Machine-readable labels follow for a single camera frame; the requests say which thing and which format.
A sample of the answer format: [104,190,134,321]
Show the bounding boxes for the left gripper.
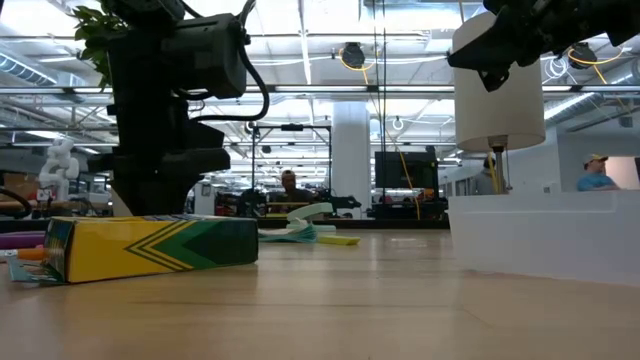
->
[87,97,231,217]

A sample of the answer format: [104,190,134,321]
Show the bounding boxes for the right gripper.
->
[447,0,640,94]

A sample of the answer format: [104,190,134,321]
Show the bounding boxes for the yellow green crayon box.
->
[42,214,260,285]

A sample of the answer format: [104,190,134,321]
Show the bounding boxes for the purple handled scissors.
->
[0,230,66,287]

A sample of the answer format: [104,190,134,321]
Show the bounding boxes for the yellow-green sticky note pad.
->
[316,234,361,247]

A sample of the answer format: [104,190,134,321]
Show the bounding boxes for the white plant pot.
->
[109,187,134,217]

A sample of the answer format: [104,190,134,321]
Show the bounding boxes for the white shade table lamp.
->
[452,10,547,196]

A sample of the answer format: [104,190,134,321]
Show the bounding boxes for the person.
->
[273,169,316,204]
[472,155,501,196]
[576,153,621,193]

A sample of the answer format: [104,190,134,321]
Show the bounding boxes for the black monitor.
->
[374,151,440,190]

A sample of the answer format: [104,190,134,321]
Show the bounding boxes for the green leafy plant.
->
[69,0,131,91]

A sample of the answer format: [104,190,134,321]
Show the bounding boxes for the clear plastic bin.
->
[446,189,640,287]

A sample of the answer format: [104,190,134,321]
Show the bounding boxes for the black hanging cable reel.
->
[338,41,376,84]
[567,41,626,84]

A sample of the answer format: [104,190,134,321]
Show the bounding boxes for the black looped cable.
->
[0,186,34,220]

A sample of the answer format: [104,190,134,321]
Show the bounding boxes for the yellow hanging cord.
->
[384,99,422,221]

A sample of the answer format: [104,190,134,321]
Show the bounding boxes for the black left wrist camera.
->
[159,12,250,100]

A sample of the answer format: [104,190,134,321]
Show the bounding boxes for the black background frame stand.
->
[249,123,334,217]

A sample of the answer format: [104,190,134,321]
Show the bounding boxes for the black aluminium frame rail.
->
[0,215,451,234]

